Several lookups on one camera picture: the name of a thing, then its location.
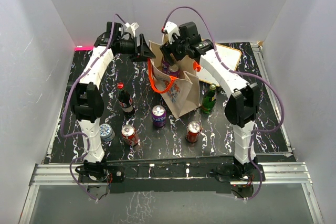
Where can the red can front centre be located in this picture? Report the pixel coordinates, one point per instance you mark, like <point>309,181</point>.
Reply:
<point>193,130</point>

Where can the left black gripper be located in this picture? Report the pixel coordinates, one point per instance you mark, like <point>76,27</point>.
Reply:
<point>143,53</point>

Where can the red can front left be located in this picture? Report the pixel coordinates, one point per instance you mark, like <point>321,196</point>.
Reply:
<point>130,135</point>

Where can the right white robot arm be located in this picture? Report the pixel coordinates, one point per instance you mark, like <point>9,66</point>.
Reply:
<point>242,105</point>

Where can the blue white tin can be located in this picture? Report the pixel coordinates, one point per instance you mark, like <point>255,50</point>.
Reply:
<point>107,133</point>

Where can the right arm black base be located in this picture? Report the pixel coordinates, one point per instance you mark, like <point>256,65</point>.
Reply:
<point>228,172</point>

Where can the small whiteboard wooden frame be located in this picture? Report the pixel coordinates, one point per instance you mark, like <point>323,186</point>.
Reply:
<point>228,55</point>

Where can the purple can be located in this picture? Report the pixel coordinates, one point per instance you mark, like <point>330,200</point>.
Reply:
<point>159,116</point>
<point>174,71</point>
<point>164,65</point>

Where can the green glass bottle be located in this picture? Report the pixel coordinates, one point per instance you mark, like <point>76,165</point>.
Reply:
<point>209,99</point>

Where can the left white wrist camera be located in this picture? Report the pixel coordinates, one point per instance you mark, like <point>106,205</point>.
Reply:
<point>131,28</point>

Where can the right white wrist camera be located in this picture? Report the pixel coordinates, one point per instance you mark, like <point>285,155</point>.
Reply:
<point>170,33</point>

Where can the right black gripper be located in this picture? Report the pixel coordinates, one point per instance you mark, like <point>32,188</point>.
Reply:
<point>167,49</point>

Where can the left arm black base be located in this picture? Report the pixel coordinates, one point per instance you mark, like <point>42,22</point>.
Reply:
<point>100,173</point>

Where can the beige canvas tote bag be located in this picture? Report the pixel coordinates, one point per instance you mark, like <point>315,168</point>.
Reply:
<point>182,94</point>

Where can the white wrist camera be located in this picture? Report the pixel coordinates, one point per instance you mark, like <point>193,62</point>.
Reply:
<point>170,33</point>
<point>131,28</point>

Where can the pink tape strip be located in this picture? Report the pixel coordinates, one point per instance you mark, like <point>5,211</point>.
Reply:
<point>83,48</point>

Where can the aluminium frame rail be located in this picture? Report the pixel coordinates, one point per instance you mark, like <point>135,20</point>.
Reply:
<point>172,192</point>

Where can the red can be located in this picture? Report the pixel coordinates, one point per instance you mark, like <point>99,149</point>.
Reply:
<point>130,135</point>
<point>193,130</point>

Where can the cola glass bottle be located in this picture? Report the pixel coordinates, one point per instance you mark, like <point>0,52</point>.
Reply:
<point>125,100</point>

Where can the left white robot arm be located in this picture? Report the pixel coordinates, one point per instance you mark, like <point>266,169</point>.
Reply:
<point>84,97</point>

